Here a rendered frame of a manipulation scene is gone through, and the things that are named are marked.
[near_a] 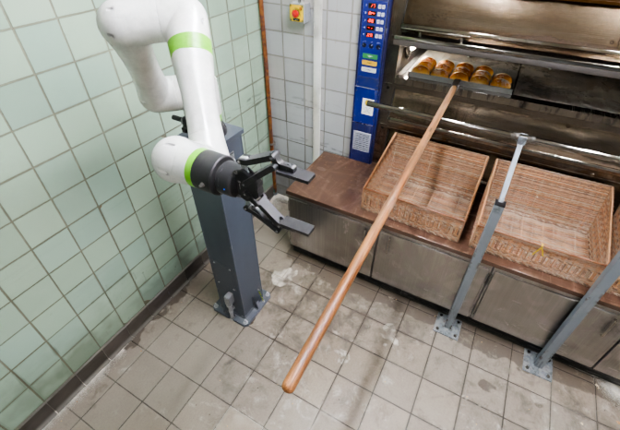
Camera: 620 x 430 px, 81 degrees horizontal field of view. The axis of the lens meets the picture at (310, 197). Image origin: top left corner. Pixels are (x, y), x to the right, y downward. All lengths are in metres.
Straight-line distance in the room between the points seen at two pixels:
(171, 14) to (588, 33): 1.68
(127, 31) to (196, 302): 1.74
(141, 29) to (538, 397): 2.34
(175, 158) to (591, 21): 1.79
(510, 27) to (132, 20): 1.60
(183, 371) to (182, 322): 0.30
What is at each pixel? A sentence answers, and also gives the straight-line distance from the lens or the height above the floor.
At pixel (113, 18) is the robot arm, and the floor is 1.72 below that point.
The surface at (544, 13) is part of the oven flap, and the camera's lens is 2.08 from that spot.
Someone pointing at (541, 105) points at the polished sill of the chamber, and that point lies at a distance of 2.18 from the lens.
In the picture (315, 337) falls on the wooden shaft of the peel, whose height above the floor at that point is 1.18.
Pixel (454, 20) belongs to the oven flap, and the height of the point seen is 1.51.
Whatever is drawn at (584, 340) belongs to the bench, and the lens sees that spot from 2.35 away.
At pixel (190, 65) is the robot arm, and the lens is 1.06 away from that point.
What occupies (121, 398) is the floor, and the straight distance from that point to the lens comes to 2.32.
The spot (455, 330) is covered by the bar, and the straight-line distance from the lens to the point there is 2.42.
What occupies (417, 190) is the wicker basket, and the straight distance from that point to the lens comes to 2.32.
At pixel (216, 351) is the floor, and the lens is 2.28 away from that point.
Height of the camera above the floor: 1.96
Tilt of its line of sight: 39 degrees down
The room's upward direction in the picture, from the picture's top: straight up
